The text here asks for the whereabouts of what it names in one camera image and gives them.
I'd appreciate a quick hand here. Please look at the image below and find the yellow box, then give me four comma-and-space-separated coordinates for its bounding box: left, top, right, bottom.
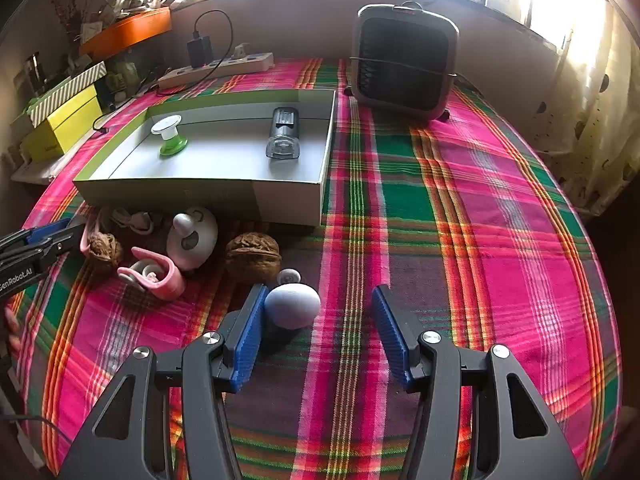
22, 85, 101, 161

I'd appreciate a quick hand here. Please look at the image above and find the grey portable heater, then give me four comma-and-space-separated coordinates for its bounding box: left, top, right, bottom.
348, 2, 460, 122

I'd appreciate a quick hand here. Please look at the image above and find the white green-edged tray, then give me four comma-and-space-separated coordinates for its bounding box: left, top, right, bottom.
72, 89, 337, 226

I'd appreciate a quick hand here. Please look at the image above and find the black device with clear cap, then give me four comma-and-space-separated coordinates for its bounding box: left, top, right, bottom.
265, 106, 301, 160

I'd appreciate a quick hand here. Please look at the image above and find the small walnut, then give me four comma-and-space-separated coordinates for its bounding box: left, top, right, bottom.
89, 232, 124, 273

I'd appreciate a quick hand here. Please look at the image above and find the cream dotted curtain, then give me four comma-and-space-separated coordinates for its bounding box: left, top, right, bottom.
530, 0, 637, 211

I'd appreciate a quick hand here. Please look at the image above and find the black charger with cable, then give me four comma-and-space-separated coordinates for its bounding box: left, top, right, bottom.
92, 10, 235, 136

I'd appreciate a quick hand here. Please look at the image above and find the beige power strip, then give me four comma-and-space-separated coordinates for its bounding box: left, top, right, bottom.
157, 51, 276, 92

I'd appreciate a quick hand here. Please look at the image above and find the pink green plaid tablecloth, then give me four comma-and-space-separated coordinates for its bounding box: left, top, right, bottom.
22, 57, 623, 480

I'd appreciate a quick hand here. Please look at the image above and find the white board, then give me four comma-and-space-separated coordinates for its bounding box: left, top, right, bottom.
10, 152, 57, 184

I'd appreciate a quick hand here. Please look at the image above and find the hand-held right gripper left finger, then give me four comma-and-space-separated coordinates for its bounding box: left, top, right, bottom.
57, 282, 269, 480

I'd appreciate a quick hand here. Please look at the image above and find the pale egg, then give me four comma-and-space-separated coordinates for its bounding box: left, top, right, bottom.
264, 282, 322, 331

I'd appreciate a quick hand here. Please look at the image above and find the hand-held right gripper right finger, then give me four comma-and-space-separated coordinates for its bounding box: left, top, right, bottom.
371, 284, 584, 480

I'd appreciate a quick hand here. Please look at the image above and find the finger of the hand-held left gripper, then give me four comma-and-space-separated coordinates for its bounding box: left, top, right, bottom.
0, 223, 87, 267
0, 218, 73, 252

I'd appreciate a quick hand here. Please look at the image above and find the white round gadget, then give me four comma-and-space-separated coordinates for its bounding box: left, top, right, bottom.
166, 207, 219, 273

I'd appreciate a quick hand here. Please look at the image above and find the glass tank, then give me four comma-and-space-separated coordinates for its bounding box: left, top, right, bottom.
102, 45, 171, 101

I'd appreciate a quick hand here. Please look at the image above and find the person's left hand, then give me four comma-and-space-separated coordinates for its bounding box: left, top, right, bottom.
1, 306, 24, 357

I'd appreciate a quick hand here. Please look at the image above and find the striped box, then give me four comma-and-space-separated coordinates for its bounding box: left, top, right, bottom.
27, 61, 108, 128

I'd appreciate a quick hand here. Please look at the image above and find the large walnut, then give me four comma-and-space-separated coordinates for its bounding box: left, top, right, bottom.
224, 232, 282, 286

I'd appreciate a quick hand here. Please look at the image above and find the green white knob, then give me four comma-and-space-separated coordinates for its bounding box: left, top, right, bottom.
151, 115, 189, 157

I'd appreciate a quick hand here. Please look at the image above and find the orange tray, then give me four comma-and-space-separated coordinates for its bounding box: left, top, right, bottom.
80, 7, 173, 58

